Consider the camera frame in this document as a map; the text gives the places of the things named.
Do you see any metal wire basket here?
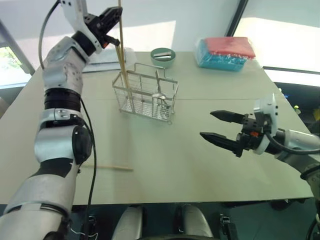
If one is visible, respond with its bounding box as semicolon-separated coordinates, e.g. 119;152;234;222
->
111;62;180;125

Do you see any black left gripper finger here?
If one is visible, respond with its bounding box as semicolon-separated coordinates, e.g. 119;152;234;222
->
104;34;121;47
99;6;124;35

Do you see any silver rounded robot leg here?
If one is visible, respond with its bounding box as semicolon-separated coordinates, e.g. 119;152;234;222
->
111;205;148;240
174;204;215;240

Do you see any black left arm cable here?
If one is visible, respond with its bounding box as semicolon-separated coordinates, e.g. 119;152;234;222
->
79;97;98;237

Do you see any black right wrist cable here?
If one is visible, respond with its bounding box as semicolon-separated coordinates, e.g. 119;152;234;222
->
264;129;320;154

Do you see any grey left wrist cable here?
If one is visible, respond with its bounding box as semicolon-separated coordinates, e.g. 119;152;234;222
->
37;0;62;70

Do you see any red wrapped pack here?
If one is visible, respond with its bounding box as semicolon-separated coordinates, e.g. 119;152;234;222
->
204;36;256;60

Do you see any black bracket under table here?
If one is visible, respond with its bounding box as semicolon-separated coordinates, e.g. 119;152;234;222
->
219;213;238;240

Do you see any grey window frame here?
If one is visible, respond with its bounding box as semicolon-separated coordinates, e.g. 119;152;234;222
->
0;18;36;76

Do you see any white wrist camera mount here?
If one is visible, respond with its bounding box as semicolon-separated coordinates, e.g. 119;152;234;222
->
252;92;279;155
59;0;104;54

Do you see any pale green bowl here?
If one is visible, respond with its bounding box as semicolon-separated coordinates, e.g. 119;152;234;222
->
150;47;177;69

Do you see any wooden chopstick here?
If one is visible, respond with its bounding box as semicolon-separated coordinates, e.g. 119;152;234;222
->
80;164;134;172
114;45;135;112
117;0;130;90

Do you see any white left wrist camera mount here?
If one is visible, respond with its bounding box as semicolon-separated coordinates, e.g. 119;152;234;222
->
59;0;104;54

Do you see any blue wrapped pack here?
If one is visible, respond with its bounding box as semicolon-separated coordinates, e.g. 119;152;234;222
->
193;38;247;73

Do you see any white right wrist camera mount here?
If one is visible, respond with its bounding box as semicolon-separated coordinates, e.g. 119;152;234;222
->
252;92;279;155

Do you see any metal spoon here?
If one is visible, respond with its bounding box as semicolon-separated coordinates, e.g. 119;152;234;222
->
151;70;168;100

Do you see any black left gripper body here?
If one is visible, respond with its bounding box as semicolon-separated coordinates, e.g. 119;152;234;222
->
84;13;109;49

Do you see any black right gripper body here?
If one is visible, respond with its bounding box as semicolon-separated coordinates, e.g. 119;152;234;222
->
235;113;267;151

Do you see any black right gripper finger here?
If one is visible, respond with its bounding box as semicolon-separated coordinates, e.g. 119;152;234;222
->
209;109;247;124
199;131;245;158

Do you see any black window post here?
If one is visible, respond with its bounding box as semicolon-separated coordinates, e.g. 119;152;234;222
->
224;0;250;38

